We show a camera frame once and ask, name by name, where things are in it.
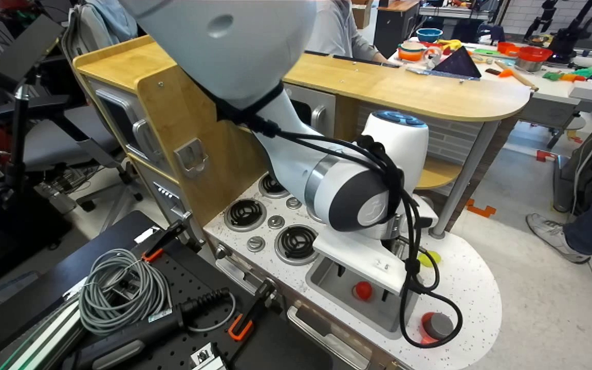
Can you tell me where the black and orange clamp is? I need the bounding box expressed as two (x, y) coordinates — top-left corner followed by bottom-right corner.
(227, 279), (277, 342)
(141, 220), (190, 263)

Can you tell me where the microwave door handle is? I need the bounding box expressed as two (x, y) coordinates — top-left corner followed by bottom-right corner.
(132, 119), (162, 161)

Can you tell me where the wooden toy kitchen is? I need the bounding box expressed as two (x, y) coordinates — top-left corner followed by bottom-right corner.
(72, 35), (533, 370)

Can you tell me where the wooden rolling pin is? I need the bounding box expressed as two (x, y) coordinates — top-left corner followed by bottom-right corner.
(494, 60), (540, 92)

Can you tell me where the black coil burner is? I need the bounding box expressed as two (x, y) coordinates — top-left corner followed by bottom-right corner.
(258, 173), (291, 199)
(274, 225), (320, 266)
(224, 198), (267, 232)

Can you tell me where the black handheld tool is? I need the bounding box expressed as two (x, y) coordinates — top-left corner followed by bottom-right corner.
(61, 287), (231, 370)

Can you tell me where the red and grey cup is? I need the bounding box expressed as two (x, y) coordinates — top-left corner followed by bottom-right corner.
(419, 311), (454, 345)

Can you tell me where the orange floor bracket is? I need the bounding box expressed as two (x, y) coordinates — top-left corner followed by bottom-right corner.
(465, 199), (497, 218)

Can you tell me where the grey oven door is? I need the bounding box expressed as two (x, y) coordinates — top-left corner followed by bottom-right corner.
(215, 255), (374, 370)

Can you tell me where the grey microwave door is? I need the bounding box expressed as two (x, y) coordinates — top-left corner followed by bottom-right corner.
(86, 80), (173, 173)

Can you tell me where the dark pyramid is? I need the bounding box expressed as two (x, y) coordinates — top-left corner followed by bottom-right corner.
(432, 46), (482, 79)

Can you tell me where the orange and white bowl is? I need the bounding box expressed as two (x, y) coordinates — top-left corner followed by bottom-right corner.
(397, 42), (427, 63)

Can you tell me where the oven door handle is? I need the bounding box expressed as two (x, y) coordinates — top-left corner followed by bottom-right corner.
(287, 305), (371, 370)

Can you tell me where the black machine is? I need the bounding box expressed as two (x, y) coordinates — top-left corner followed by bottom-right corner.
(524, 0), (592, 64)

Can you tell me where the toy kitchen sink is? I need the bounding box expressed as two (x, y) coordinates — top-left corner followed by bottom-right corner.
(305, 254), (421, 340)

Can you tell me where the coil of grey cable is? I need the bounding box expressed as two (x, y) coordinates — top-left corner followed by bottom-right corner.
(78, 249), (172, 336)

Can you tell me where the orange plush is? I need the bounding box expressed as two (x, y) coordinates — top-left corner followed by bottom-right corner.
(353, 281), (374, 302)

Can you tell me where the silver side hook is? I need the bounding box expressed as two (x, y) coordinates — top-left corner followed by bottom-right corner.
(174, 138), (209, 178)

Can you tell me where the office chair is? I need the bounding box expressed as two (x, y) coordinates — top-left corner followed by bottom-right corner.
(0, 0), (144, 233)

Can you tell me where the person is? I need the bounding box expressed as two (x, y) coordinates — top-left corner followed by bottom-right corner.
(305, 0), (390, 64)
(526, 160), (592, 265)

